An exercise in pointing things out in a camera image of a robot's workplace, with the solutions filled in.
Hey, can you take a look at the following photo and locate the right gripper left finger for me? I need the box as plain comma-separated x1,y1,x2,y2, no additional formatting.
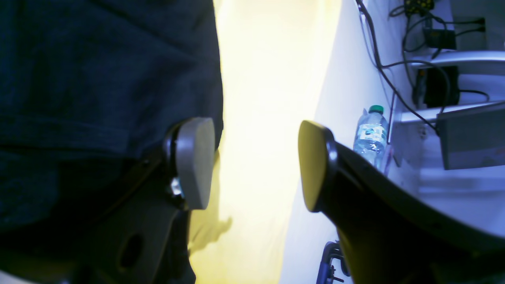
79,117,216,284

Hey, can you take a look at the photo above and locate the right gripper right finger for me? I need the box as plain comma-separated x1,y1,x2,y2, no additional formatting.
298,120,505,284

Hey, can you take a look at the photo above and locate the dark navy T-shirt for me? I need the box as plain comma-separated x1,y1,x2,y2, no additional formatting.
0,0,223,284

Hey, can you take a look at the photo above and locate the clear plastic water bottle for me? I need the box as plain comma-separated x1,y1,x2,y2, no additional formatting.
352,105,389,171

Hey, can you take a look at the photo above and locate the black power adapter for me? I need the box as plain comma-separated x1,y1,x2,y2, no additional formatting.
412,66,460,108

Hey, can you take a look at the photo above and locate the yellow table cloth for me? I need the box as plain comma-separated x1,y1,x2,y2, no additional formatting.
188,0,342,284

